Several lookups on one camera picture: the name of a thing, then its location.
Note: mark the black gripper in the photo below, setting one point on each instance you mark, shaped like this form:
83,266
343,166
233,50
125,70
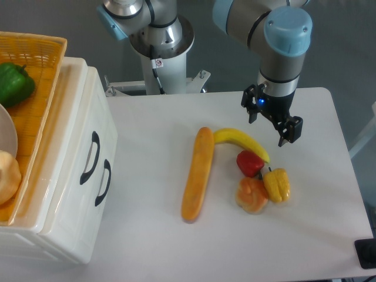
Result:
275,109

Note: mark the pale orange bread roll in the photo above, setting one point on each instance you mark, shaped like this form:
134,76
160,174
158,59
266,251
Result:
10,176

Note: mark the beige plate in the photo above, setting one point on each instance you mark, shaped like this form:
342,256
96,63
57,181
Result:
8,134

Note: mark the white plastic drawer cabinet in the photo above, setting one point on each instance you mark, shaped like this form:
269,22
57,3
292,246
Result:
23,238

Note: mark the black device at edge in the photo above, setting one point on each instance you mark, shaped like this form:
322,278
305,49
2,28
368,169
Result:
365,249

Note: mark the yellow banana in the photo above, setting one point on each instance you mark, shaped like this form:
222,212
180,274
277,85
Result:
241,139

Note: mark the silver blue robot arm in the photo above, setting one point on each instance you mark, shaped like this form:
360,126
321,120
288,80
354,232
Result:
278,31

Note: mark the red bell pepper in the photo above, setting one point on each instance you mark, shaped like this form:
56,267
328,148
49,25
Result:
249,163

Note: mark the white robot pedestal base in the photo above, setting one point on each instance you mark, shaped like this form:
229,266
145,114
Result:
163,55

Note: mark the white drawer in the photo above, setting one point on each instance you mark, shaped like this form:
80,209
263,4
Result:
84,145
80,243

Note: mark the yellow bell pepper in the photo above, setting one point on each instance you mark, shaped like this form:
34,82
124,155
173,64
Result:
277,185

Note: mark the orange croissant bun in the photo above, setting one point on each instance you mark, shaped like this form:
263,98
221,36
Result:
251,195

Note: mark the white frame at right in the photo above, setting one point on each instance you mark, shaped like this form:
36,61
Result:
365,135

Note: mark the orange woven basket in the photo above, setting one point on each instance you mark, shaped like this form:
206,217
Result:
42,55

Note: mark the long baguette bread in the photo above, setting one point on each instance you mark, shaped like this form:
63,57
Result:
200,168

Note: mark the green bell pepper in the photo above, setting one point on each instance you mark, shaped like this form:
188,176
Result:
16,84

